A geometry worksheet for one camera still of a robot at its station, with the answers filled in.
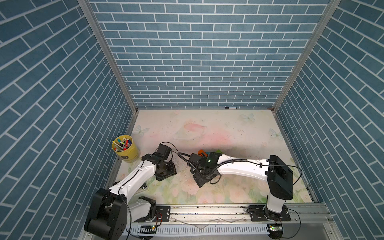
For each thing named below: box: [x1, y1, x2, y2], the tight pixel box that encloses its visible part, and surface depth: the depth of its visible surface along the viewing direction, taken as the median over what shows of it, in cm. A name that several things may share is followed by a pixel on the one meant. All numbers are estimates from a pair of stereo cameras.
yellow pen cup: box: [111, 135, 141, 163], surface depth 87 cm
